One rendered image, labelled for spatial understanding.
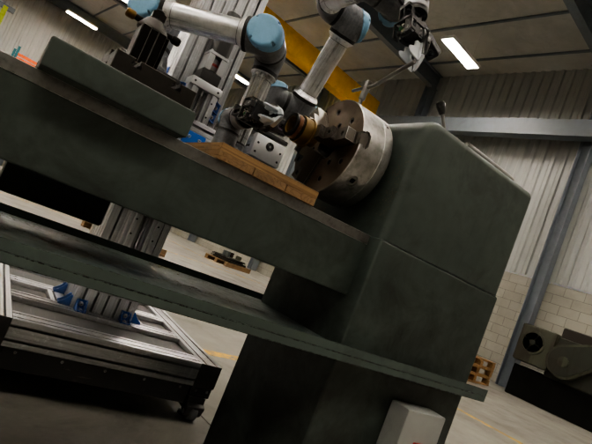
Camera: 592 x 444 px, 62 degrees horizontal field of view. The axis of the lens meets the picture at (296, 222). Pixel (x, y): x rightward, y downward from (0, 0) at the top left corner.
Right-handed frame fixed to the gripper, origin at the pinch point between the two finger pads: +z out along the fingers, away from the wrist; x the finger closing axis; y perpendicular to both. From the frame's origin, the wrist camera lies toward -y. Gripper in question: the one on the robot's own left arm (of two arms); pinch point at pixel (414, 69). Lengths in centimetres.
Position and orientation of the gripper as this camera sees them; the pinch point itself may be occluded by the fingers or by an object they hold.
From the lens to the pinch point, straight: 151.9
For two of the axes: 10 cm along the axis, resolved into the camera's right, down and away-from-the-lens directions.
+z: -1.7, 9.1, -3.7
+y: -7.7, -3.6, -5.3
